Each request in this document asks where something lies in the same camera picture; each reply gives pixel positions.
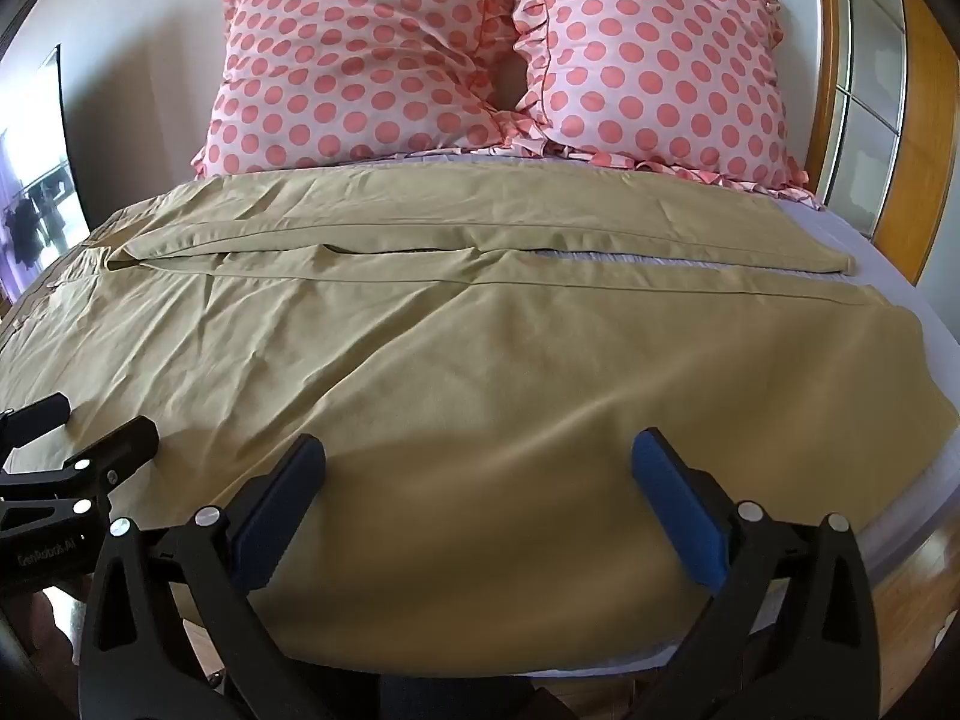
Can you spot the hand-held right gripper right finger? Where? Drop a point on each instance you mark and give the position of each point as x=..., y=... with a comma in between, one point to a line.
x=675, y=510

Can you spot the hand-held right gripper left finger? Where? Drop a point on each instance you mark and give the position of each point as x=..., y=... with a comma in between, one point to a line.
x=276, y=514

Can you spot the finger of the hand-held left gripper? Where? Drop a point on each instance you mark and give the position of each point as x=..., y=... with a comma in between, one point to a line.
x=124, y=446
x=41, y=414

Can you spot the khaki bed sheet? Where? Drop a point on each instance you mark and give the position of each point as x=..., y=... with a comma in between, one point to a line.
x=480, y=360

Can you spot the dark framed window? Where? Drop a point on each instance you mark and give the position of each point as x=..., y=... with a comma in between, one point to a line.
x=37, y=187

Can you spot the pink polka dot pillow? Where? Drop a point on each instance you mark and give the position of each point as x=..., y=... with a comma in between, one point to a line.
x=660, y=67
x=352, y=52

